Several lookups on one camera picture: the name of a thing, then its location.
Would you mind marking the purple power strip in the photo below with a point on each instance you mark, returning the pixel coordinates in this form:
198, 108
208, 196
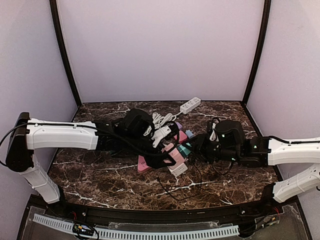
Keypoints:
178, 124

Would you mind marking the pink triangular power strip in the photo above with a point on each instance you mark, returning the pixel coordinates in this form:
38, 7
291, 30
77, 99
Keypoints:
142, 165

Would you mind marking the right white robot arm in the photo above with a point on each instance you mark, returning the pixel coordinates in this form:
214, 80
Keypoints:
263, 152

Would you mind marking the black frame right post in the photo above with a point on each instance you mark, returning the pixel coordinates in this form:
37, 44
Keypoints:
258, 51

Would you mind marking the pink white cube adapter cluster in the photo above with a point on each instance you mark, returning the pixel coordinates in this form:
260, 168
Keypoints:
180, 167

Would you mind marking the white power strip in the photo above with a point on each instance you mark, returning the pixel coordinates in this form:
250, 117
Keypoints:
190, 105

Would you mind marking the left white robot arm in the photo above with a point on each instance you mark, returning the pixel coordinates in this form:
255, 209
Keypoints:
30, 134

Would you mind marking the black frame post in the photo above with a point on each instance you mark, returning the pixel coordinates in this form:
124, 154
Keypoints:
258, 51
63, 52

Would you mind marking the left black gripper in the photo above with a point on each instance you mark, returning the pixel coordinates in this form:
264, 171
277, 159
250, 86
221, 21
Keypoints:
152, 152

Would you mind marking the white slotted cable duct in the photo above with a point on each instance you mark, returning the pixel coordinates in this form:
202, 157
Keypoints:
119, 231

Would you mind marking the teal charger plug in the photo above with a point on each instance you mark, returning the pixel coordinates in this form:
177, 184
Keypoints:
185, 152

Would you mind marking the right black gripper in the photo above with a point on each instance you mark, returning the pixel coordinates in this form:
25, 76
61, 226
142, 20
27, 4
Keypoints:
200, 145

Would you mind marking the pink charger plug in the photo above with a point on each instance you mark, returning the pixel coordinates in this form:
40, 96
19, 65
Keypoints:
181, 136

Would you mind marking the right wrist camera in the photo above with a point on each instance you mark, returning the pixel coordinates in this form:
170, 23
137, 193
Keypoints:
229, 133

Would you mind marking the small circuit board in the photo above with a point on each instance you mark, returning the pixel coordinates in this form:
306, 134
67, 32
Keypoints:
81, 229

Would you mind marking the light blue charger plug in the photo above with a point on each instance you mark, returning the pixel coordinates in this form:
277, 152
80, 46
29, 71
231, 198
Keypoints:
189, 134

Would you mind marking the black frame left post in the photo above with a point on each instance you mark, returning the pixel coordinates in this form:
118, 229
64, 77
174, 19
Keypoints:
63, 52

